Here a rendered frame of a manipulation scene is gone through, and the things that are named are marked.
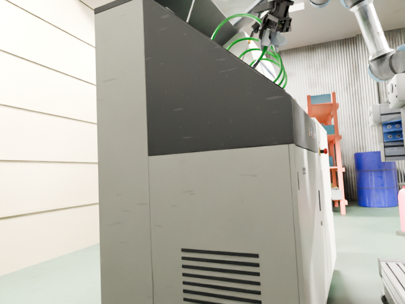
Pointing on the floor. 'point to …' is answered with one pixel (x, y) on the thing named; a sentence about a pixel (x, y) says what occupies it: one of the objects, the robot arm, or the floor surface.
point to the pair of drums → (375, 180)
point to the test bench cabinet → (227, 227)
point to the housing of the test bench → (123, 154)
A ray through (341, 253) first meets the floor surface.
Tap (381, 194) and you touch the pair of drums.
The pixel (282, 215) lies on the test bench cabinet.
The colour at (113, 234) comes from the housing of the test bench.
